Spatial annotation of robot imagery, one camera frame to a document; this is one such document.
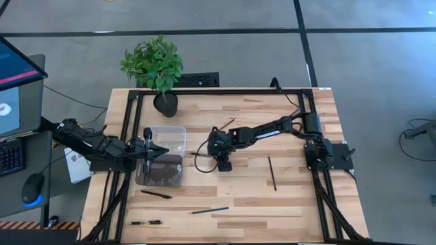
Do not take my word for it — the green pencil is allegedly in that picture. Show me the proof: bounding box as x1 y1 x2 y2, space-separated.
191 206 230 215

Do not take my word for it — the black power cable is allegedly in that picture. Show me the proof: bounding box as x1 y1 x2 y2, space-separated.
270 77 304 113

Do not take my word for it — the black computer mouse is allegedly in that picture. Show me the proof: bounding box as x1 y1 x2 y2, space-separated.
21 172 45 207

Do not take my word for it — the computer monitor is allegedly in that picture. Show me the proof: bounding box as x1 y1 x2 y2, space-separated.
0 35 48 139

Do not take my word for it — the black aluminium table frame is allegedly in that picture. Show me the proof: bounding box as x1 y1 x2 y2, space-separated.
102 88 345 244

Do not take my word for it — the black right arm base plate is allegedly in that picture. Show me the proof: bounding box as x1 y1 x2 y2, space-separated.
304 142 354 171

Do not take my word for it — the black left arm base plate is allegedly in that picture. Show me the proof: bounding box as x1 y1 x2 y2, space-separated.
89 158 136 173

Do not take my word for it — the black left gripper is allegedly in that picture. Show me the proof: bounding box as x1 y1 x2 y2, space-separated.
131 137 170 175

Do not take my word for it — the dark thin pencil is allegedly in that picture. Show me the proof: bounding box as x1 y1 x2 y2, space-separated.
267 154 277 192

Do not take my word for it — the black keyboard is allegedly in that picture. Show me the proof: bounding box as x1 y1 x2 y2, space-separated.
0 137 25 177

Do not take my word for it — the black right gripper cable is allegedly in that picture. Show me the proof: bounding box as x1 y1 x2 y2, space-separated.
193 126 221 174

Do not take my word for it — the grey computer desk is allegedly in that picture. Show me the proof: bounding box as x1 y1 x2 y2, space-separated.
0 131 54 218

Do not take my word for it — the dark floor stand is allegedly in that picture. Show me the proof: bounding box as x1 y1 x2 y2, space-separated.
399 118 436 163

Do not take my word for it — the red-brown pencil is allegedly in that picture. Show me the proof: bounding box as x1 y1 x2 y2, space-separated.
217 118 236 131

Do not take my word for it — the hazard striped strip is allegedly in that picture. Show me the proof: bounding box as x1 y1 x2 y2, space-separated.
0 220 80 231

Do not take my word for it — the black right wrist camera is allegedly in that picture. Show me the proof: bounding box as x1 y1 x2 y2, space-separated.
217 159 233 173

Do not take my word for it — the white cardboard box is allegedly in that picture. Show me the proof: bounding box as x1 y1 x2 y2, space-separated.
63 146 93 184

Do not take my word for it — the black cable bundle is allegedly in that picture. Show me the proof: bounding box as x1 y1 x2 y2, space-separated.
311 169 365 242
81 171 132 242

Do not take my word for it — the black plant pot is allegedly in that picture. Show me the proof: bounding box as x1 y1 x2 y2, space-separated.
153 91 179 118

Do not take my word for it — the black floor cable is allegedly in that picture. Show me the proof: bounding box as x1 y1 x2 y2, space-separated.
43 84 108 126

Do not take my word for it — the green leafy plant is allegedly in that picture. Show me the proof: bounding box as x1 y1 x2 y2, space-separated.
119 34 185 93

